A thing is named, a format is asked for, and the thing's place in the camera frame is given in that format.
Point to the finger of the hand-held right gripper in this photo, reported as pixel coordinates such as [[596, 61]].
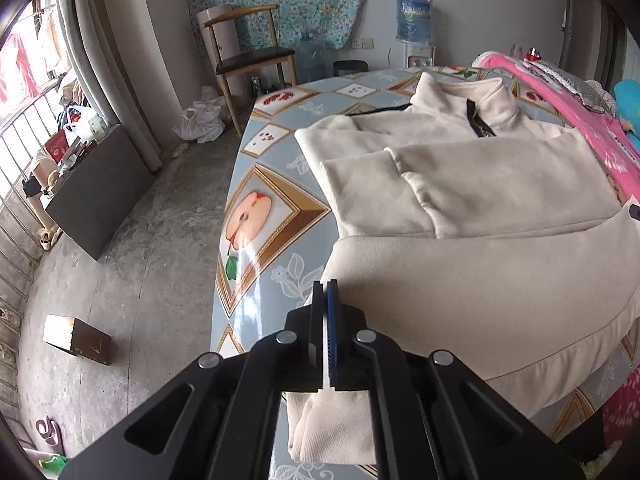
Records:
[[635, 211]]

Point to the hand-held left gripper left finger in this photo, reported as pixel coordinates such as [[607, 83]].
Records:
[[317, 320]]

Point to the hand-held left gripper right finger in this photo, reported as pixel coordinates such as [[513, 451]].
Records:
[[332, 330]]

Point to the cream zip jacket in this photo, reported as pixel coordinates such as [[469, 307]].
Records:
[[475, 270]]

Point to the red hanging clothes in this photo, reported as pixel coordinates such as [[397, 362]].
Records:
[[15, 70]]

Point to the fruit print tablecloth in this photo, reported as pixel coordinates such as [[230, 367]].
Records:
[[260, 240]]

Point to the teal plush toy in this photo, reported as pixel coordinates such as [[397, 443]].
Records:
[[627, 95]]

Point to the pink blanket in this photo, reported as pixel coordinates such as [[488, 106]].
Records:
[[565, 102]]

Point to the grey lace cloth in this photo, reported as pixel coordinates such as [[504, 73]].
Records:
[[565, 77]]

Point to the pink floral cloth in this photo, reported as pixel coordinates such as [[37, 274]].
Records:
[[622, 410]]

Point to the metal pole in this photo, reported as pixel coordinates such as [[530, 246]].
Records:
[[567, 10]]

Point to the white plastic bag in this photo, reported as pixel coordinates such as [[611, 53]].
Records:
[[197, 122], [85, 122], [212, 95]]

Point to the brown cardboard box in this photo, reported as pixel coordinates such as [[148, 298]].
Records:
[[87, 342]]

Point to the dark cabinet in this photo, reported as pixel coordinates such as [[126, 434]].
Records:
[[100, 200]]

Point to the black trash bin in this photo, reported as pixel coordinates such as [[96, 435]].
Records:
[[350, 69]]

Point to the empty clear water jug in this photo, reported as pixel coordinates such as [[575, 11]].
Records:
[[310, 62]]

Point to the white water dispenser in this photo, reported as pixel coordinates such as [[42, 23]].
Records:
[[419, 55]]

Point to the wooden chair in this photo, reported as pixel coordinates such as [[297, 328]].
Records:
[[255, 57]]

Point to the beige stand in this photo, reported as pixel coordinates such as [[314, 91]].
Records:
[[47, 232]]

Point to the pink slipper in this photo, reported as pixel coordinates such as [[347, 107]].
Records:
[[47, 430]]

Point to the blue water bottle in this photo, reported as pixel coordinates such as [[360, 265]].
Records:
[[414, 20]]

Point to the green plastic bottle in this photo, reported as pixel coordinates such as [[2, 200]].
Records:
[[52, 462]]

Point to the white cardboard box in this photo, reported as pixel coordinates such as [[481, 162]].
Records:
[[220, 35]]

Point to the metal window grille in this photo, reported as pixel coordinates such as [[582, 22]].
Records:
[[15, 240]]

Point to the red box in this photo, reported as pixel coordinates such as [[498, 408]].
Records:
[[56, 147]]

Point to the teal floral cloth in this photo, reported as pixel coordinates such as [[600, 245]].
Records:
[[300, 0]]

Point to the grey curtain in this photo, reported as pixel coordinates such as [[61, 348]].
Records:
[[115, 60]]

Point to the wall socket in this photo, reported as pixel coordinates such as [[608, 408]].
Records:
[[362, 43]]

